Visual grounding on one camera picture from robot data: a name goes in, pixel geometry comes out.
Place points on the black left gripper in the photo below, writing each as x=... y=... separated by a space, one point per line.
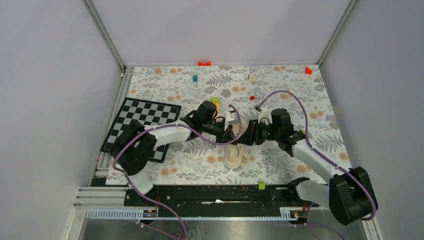
x=226 y=134

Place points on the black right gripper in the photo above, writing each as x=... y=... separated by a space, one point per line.
x=251 y=135

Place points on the beige sneaker with laces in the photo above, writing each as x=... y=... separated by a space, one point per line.
x=234 y=153

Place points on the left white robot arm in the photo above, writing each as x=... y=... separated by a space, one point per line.
x=133 y=168

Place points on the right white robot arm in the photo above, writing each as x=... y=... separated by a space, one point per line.
x=347 y=193

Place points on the floral patterned table mat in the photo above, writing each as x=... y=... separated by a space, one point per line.
x=198 y=162

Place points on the black white checkerboard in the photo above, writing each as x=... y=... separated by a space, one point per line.
x=147 y=113

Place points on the orange arch block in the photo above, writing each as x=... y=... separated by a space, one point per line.
x=204 y=63

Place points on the lime green cube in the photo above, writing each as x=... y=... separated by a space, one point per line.
x=261 y=185

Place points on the red wedge block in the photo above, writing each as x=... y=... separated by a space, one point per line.
x=308 y=71

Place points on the yellow triangular toy frame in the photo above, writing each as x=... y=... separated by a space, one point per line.
x=217 y=106

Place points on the green block on frame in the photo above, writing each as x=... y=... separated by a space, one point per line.
x=215 y=100

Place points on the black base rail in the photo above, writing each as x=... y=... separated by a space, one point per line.
x=176 y=198

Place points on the white slotted cable duct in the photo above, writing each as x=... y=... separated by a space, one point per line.
x=256 y=214

